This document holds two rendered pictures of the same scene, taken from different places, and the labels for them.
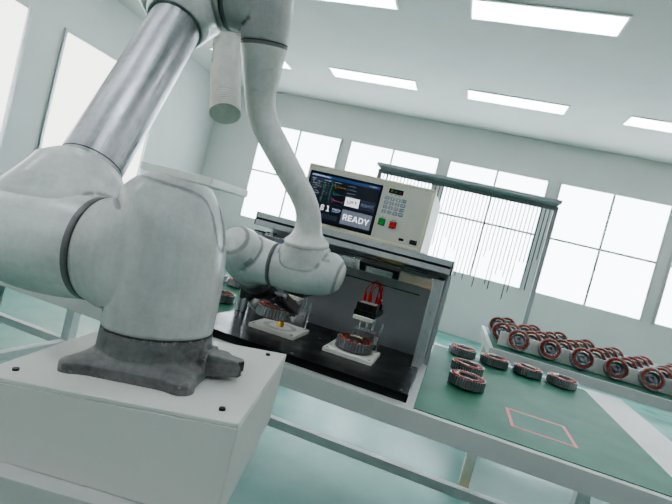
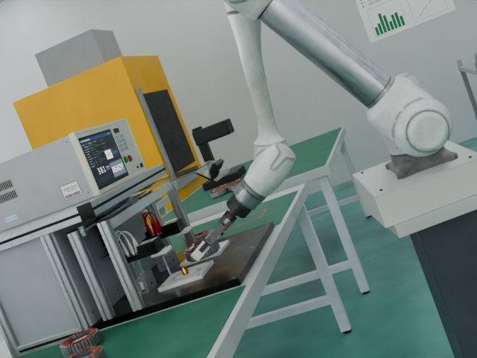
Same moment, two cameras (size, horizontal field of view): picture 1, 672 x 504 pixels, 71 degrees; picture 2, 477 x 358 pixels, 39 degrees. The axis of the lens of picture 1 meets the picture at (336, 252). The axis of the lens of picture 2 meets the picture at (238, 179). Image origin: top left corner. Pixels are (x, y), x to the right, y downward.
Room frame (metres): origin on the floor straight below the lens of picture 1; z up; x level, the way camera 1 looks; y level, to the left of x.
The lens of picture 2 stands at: (1.20, 2.19, 1.22)
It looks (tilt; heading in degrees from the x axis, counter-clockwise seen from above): 6 degrees down; 270
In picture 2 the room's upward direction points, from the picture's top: 21 degrees counter-clockwise
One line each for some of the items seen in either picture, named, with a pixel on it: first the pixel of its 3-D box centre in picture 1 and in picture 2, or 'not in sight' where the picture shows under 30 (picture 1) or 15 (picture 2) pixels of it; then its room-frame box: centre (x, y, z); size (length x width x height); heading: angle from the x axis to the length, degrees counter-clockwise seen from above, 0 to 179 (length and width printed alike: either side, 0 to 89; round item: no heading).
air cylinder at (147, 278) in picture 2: (296, 316); (143, 283); (1.60, 0.07, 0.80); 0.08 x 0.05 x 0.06; 75
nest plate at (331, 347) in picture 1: (352, 351); (205, 253); (1.40, -0.12, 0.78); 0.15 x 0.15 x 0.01; 75
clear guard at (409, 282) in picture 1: (387, 271); (179, 183); (1.40, -0.16, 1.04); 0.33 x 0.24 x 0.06; 165
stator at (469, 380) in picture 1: (466, 380); (198, 239); (1.43, -0.49, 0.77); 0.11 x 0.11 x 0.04
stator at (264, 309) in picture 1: (274, 311); (201, 249); (1.38, 0.13, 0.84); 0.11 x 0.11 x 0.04
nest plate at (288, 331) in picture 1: (279, 328); (186, 275); (1.46, 0.11, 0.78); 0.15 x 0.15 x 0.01; 75
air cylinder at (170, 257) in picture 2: (363, 337); (166, 260); (1.54, -0.16, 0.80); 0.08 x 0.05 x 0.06; 75
